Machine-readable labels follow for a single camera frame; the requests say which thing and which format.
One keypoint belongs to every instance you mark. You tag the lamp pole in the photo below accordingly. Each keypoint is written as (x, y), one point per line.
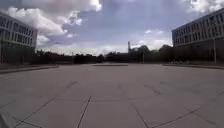
(214, 46)

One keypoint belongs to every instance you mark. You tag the low raised bed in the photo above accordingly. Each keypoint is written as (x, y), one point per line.
(110, 64)

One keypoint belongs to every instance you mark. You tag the grey paved plaza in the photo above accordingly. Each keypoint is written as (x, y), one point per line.
(113, 96)

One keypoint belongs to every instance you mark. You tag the grey office building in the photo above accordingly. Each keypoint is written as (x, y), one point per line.
(200, 36)

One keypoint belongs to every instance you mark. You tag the pale office building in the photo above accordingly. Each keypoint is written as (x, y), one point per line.
(15, 38)

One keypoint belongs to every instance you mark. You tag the tall chimney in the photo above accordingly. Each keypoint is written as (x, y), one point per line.
(129, 46)

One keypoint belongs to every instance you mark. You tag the row of trees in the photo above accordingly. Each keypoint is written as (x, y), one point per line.
(110, 56)

